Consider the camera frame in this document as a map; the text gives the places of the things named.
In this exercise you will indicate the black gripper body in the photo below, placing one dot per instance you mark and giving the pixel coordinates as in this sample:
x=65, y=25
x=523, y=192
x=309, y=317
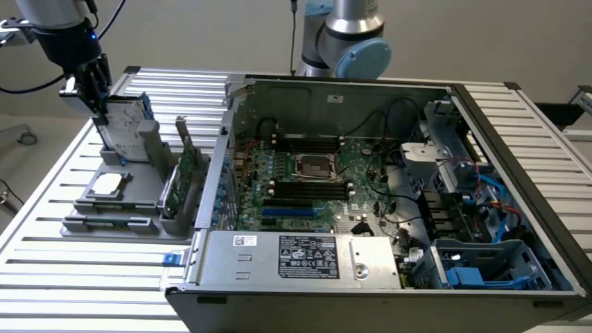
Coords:
x=70, y=45

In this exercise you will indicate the hard disk with blue carrier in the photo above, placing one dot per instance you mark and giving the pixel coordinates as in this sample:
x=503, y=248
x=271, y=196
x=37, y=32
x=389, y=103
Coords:
x=127, y=128

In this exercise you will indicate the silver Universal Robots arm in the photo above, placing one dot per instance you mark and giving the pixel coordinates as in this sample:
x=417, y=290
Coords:
x=345, y=31

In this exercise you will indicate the grey disk bay cage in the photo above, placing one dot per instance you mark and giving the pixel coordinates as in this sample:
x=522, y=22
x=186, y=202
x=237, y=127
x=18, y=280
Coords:
x=490, y=263

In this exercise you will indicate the grey caster wheel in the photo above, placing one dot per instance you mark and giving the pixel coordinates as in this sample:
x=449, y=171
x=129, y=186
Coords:
x=26, y=137

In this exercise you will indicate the grey parts rack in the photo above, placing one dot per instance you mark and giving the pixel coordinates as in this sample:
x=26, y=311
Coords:
x=153, y=152

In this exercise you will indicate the silver CPU chip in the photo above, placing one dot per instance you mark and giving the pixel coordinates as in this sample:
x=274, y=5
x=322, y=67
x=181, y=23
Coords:
x=110, y=183

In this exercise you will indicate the green graphics card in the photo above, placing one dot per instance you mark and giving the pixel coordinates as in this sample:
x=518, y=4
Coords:
x=185, y=170

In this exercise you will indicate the green RAM stick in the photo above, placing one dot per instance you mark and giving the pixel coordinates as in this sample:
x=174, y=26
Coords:
x=105, y=220
x=115, y=204

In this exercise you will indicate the blue case latch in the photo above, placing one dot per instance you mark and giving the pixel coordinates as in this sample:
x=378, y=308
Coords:
x=171, y=259

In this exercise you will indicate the black RAM slot bank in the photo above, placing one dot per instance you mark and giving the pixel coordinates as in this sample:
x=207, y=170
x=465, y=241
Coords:
x=311, y=141
x=311, y=189

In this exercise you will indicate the metal slat table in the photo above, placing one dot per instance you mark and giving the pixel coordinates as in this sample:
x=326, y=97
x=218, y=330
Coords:
x=93, y=270

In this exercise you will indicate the green motherboard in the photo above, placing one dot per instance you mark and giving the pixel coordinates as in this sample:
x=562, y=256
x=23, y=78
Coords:
x=287, y=194

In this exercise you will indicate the black expansion slot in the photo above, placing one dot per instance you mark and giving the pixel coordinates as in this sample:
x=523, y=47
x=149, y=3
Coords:
x=287, y=202

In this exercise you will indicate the CPU socket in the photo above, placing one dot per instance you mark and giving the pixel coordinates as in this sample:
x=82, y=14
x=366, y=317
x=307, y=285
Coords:
x=318, y=167

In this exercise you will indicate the blue expansion slot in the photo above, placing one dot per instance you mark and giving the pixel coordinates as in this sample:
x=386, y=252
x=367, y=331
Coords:
x=287, y=211

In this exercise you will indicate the silver power supply unit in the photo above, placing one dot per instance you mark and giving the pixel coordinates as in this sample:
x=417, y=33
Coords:
x=297, y=260

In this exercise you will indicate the silver chipset heatsink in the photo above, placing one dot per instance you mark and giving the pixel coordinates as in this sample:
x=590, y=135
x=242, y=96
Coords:
x=351, y=227

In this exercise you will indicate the open black PC case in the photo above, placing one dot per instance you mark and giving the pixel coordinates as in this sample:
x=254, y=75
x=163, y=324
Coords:
x=509, y=145

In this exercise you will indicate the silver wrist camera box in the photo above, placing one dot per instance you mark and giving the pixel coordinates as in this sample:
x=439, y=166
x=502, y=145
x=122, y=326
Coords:
x=74, y=97

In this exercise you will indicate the silver wrist mounting bracket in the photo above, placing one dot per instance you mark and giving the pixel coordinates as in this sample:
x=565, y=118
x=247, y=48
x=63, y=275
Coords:
x=17, y=31

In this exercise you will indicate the black and silver bracket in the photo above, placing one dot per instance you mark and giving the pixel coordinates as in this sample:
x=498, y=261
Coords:
x=567, y=111

